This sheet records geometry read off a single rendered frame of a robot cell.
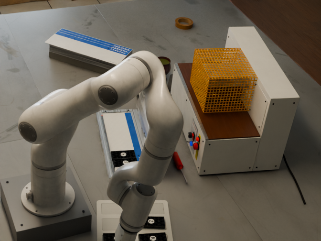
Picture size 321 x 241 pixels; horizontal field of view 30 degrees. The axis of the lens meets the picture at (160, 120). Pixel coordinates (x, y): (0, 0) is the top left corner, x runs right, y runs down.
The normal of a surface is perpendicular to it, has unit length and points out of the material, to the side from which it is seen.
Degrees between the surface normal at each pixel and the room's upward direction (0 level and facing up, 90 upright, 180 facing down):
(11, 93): 0
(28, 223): 1
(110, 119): 0
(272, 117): 90
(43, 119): 64
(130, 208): 82
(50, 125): 77
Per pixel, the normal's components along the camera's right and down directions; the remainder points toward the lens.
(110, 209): 0.10, -0.79
